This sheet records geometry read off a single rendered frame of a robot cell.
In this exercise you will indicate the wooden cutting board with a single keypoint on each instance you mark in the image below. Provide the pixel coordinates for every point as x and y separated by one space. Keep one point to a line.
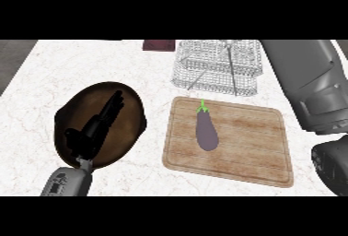
254 144

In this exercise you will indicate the dark brown bowl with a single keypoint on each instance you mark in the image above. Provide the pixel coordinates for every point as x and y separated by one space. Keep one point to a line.
129 123

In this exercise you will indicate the purple eggplant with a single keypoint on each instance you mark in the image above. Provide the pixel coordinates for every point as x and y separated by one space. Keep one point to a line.
207 135

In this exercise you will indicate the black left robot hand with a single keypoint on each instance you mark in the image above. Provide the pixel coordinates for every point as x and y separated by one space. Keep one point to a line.
93 130

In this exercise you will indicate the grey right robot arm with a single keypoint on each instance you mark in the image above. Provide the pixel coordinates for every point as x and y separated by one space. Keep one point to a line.
308 80

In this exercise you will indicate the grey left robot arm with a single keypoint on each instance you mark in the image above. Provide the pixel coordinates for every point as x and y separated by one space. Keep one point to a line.
68 181

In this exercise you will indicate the dark red box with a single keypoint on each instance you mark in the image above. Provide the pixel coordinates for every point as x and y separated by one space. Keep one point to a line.
158 45

